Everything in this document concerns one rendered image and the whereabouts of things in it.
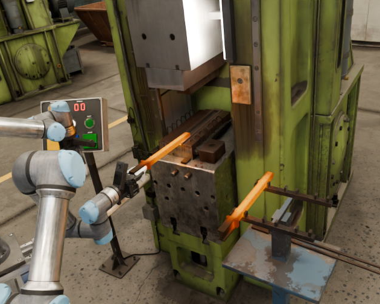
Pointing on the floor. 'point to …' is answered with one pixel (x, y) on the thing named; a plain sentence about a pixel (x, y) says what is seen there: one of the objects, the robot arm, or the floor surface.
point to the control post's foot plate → (119, 271)
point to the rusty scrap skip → (96, 21)
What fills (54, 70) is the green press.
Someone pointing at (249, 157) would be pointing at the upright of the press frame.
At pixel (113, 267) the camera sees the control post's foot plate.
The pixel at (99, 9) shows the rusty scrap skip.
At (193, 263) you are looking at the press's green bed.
